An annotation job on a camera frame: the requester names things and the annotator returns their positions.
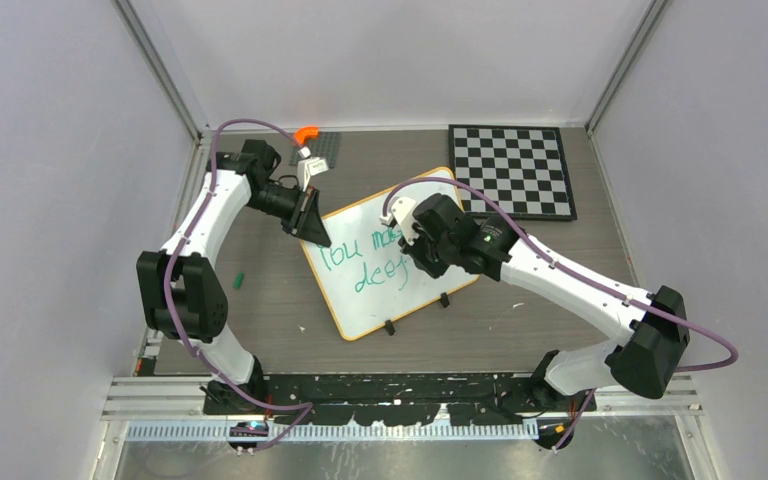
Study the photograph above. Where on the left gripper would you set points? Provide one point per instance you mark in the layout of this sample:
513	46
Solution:
305	220

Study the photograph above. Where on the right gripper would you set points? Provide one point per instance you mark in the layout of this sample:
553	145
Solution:
436	270

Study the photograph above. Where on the yellow framed whiteboard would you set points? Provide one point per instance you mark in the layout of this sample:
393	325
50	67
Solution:
364	279

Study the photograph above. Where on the green marker cap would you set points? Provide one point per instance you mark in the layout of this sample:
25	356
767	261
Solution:
238	281

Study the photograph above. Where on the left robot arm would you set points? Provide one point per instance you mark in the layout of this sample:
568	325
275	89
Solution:
181	294

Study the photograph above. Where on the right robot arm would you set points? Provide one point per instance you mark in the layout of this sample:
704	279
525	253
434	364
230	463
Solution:
641	351

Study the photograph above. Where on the grey lego baseplate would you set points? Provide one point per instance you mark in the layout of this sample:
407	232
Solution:
325	145

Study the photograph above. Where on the orange curved block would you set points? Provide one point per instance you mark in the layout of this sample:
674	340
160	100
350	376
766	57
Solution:
304	135

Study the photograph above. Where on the black white checkerboard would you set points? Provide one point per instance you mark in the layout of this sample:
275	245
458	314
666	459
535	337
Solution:
523	169

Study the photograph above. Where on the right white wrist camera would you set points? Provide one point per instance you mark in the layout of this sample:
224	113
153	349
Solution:
401	213

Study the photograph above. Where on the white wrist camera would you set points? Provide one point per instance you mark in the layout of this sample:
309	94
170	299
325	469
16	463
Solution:
401	213
309	166

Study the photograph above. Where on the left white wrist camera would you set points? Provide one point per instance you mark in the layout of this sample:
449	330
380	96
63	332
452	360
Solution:
309	166

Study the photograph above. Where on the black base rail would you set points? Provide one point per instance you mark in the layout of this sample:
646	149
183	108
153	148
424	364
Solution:
468	399

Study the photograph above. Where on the aluminium frame rail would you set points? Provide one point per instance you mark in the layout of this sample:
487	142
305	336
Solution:
175	397

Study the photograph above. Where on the white slotted cable duct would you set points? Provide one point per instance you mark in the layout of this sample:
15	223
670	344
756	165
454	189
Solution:
260	431

